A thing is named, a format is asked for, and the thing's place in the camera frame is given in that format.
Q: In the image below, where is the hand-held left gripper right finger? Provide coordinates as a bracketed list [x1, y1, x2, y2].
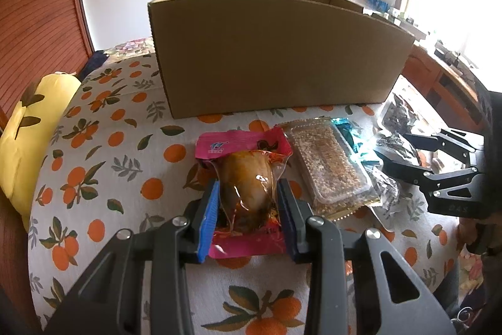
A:
[278, 180, 457, 335]

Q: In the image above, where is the brown cardboard box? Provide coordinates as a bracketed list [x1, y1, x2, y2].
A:
[147, 0, 416, 120]

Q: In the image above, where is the clear packet of dark snacks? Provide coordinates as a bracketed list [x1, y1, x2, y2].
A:
[365, 133, 422, 230]
[378, 94, 428, 132]

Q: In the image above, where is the wooden slatted headboard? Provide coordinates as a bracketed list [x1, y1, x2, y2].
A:
[0, 0, 95, 132]

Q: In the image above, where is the teal foil snack packet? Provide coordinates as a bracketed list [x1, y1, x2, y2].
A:
[331, 118, 383, 167]

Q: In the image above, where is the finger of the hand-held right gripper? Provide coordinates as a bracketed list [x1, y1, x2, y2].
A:
[372, 149, 483, 202]
[403, 128, 487, 163]

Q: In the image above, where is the floral quilt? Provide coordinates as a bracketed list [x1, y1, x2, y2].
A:
[78, 38, 155, 80]

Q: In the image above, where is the clear grain bar packet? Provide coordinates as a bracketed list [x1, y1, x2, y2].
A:
[276, 117, 383, 222]

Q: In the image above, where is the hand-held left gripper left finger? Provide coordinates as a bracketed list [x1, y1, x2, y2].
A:
[43, 180, 221, 335]

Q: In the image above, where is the yellow plush pillow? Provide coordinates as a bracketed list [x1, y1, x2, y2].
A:
[0, 71, 82, 234]

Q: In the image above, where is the orange fruit print bedsheet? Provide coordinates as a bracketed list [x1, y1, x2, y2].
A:
[27, 45, 477, 335]

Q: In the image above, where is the pink chicken leg snack packet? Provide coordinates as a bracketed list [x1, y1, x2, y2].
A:
[195, 126, 293, 260]

